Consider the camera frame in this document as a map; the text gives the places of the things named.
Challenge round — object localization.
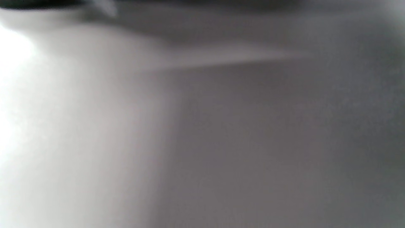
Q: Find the grey desk mat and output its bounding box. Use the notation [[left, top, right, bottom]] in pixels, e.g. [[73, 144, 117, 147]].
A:
[[0, 6, 405, 228]]

